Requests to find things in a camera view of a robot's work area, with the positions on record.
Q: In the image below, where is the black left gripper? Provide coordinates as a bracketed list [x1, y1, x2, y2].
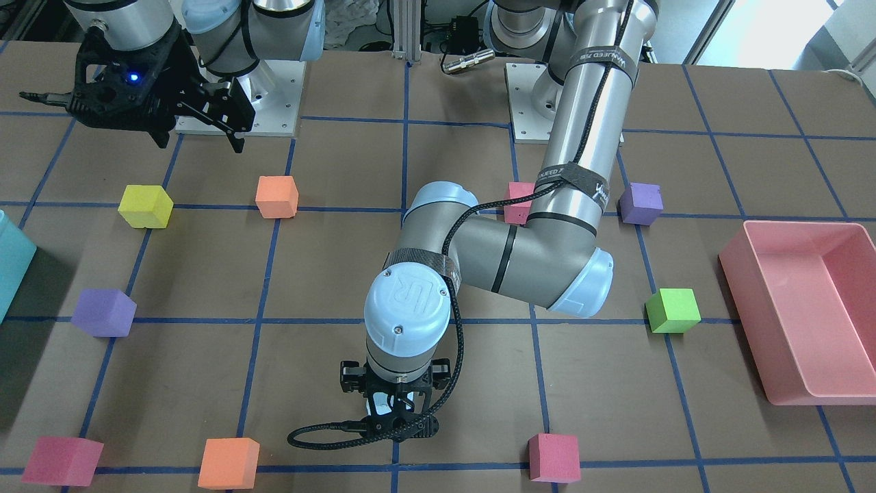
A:
[339, 359, 451, 438]

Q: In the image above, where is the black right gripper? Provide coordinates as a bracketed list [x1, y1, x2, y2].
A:
[68, 21, 255, 154]

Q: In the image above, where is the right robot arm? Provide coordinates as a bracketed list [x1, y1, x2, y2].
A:
[37, 1, 325, 153]

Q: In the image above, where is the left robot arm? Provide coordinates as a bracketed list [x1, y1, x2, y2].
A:
[325, 1, 659, 448]

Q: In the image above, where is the orange foam block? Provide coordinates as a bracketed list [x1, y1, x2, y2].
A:
[198, 438, 260, 490]
[255, 175, 298, 219]

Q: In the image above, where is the yellow foam block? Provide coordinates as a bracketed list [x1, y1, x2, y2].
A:
[118, 184, 173, 229]

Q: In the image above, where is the crimson foam block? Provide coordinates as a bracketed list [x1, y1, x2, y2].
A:
[503, 181, 534, 225]
[528, 433, 582, 484]

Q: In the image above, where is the purple foam block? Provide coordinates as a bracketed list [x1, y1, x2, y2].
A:
[70, 288, 137, 338]
[619, 182, 664, 227]

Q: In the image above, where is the cyan plastic bin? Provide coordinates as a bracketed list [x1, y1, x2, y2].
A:
[1, 210, 37, 322]

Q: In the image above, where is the black power adapter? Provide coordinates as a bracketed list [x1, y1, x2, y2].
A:
[447, 16, 480, 54]

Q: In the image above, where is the silver metal connector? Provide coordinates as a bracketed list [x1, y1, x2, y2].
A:
[440, 48, 495, 75]

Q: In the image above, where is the green foam block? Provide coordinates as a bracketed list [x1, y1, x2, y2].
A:
[645, 288, 701, 333]

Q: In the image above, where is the pink foam block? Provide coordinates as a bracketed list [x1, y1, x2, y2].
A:
[21, 436, 104, 487]

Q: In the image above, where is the pink plastic bin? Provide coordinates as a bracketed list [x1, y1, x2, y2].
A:
[719, 220, 875, 405]

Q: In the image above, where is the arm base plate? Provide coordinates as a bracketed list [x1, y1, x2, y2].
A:
[175, 60, 307, 138]
[505, 62, 625, 144]

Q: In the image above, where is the aluminium profile post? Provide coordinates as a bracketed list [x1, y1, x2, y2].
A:
[388, 0, 424, 66]

